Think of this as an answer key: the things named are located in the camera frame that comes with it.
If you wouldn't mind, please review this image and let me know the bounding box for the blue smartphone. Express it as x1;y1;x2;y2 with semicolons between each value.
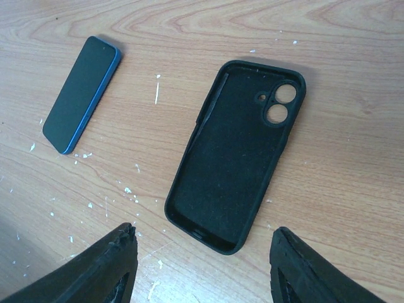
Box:
42;36;122;155

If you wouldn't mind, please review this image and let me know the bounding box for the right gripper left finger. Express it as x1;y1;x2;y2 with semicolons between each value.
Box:
2;222;138;302

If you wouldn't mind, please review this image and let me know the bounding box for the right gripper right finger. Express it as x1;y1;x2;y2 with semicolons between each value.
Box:
270;227;383;302

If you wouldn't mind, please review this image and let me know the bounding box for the black phone case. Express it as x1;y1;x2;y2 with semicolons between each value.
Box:
165;60;306;255

